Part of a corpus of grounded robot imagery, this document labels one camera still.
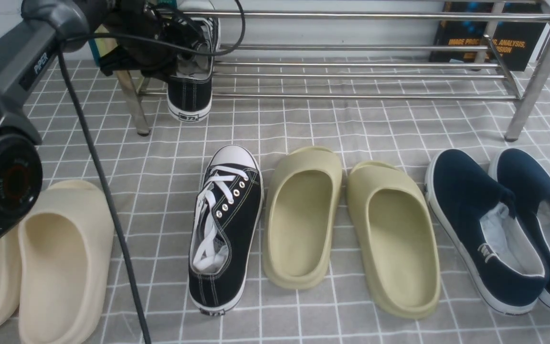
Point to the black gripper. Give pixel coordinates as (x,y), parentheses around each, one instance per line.
(160,41)

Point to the navy slip-on shoe right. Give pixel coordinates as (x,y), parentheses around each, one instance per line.
(530,183)

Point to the olive green slide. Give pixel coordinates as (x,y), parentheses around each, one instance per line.
(397,240)
(302,201)

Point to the silver metal shoe rack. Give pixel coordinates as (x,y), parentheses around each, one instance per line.
(233,26)

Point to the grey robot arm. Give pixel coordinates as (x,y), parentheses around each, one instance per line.
(49,27)

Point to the grey checked floor cloth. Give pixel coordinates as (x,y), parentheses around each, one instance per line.
(155,179)

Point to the navy slip-on shoe left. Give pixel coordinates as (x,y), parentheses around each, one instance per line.
(480,217)

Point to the black canvas sneaker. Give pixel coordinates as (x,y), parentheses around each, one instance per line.
(190,86)
(228,207)

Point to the navy slip-on shoe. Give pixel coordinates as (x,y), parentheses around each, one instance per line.
(480,217)
(530,183)

